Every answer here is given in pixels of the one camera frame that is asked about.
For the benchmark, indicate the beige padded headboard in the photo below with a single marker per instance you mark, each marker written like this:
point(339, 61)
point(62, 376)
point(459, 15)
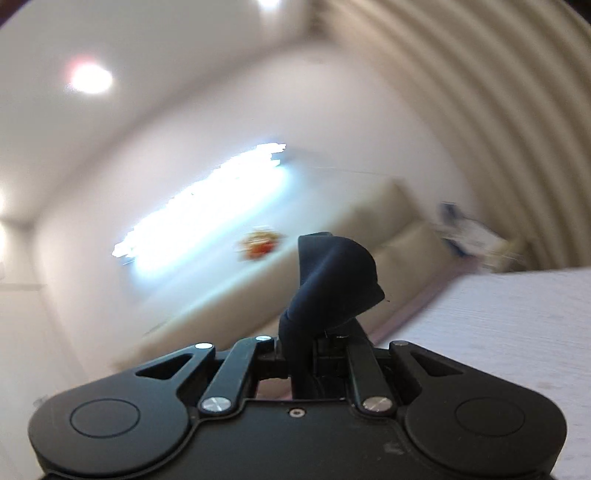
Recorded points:
point(323, 286)

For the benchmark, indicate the orange red decoration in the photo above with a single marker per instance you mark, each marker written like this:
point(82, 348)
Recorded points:
point(259, 244)

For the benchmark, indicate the dark navy garment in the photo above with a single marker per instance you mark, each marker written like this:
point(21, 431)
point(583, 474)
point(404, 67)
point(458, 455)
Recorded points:
point(332, 277)

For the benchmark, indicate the mauve bed edge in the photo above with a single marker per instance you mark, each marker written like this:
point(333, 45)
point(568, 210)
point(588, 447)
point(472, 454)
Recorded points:
point(415, 304)

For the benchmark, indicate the beige pleated curtain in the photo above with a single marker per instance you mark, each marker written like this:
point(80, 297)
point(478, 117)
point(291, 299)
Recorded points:
point(485, 92)

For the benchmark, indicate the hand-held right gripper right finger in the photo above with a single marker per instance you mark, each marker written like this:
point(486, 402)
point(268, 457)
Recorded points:
point(330, 356)

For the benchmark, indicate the white dotted mattress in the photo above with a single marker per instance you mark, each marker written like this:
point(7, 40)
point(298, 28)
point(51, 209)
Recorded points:
point(503, 332)

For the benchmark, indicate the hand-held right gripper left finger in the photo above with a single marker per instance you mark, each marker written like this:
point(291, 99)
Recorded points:
point(268, 357)

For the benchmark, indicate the white bag with blue print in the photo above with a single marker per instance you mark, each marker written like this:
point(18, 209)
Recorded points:
point(471, 235)

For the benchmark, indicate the round ceiling light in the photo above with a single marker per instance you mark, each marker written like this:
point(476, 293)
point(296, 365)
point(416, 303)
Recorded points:
point(90, 78)

